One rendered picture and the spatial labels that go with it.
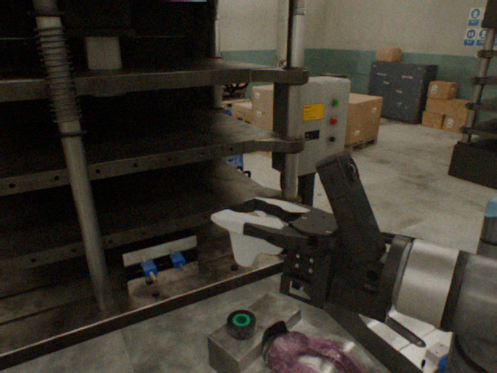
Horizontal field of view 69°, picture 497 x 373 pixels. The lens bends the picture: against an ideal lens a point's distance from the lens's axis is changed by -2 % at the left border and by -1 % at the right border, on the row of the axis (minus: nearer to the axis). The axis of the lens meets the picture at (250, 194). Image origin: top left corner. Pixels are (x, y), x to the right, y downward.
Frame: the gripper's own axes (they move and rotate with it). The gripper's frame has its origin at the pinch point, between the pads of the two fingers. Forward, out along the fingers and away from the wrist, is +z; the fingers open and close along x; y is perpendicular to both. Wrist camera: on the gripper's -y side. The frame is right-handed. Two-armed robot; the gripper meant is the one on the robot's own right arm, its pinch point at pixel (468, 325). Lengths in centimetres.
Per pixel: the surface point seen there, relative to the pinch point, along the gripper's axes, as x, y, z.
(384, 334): -16.0, -13.5, 6.1
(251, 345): -52, -26, 7
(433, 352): -13.3, -0.6, 4.3
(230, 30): 266, -688, -215
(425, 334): -6.5, -7.4, 5.3
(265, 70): -26, -69, -67
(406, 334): -10.4, -10.6, 6.1
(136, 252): -69, -77, -2
